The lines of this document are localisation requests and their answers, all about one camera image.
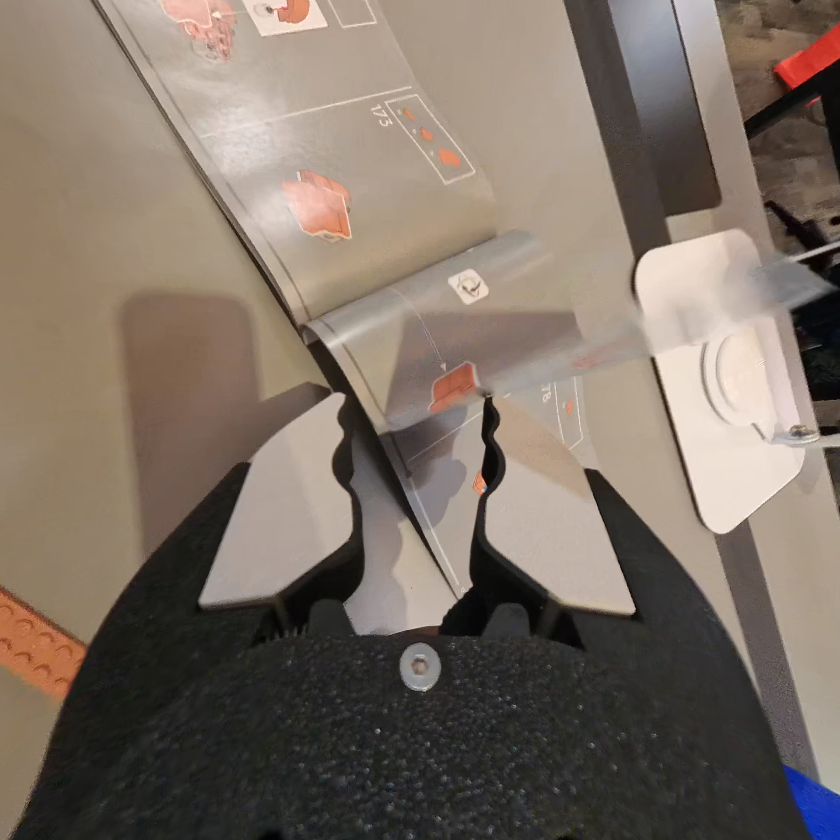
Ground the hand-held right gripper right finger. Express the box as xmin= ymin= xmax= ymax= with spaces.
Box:
xmin=469 ymin=394 xmax=637 ymax=618

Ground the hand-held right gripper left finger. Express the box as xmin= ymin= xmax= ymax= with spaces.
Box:
xmin=197 ymin=392 xmax=366 ymax=611

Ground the grey instruction booklet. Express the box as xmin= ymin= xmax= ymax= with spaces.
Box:
xmin=92 ymin=0 xmax=657 ymax=599

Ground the blue plastic bin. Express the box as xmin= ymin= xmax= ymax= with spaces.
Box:
xmin=781 ymin=764 xmax=840 ymax=840

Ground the grey desk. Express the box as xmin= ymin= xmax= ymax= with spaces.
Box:
xmin=0 ymin=0 xmax=821 ymax=788

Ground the long orange studded plate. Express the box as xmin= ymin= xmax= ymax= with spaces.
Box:
xmin=0 ymin=584 xmax=88 ymax=700

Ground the red orange plastic piece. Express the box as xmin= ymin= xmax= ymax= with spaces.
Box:
xmin=774 ymin=36 xmax=840 ymax=89

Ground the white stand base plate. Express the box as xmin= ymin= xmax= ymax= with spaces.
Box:
xmin=633 ymin=228 xmax=840 ymax=536

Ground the dark desk cable flap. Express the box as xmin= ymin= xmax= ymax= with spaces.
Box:
xmin=607 ymin=0 xmax=723 ymax=212

